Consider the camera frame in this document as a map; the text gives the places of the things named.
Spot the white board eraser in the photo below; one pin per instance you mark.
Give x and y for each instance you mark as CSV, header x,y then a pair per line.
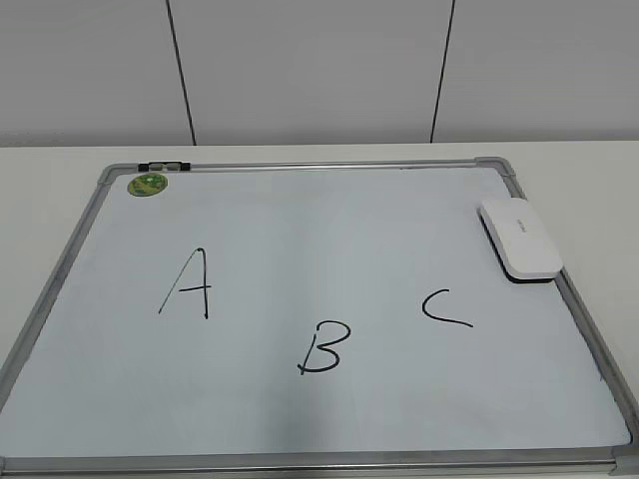
x,y
523,246

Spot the round green magnet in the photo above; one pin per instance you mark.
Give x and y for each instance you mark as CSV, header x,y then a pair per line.
x,y
147,185

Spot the black metal hanger clip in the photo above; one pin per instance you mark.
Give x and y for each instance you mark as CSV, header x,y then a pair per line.
x,y
164,167

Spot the white board with aluminium frame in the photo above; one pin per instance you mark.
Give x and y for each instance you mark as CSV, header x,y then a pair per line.
x,y
307,320

